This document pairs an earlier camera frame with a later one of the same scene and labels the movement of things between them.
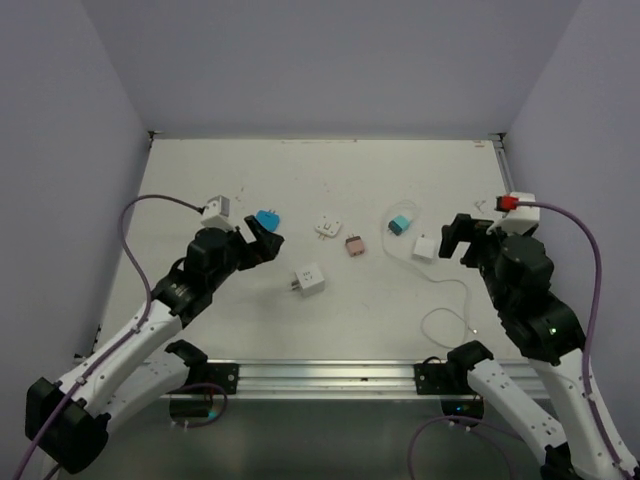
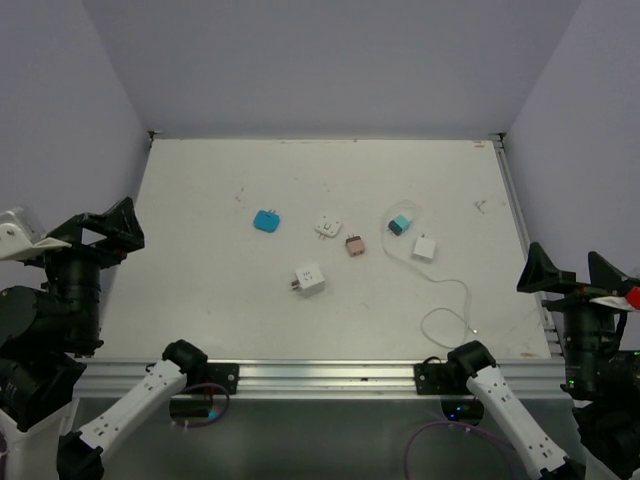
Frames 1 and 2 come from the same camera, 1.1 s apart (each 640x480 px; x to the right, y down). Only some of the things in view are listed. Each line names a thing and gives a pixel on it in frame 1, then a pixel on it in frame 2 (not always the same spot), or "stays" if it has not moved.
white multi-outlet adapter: (327, 226) stays
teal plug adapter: (398, 225) stays
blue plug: (268, 219) stays
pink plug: (355, 245) stays
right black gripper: (465, 228) to (602, 274)
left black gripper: (268, 243) to (119, 224)
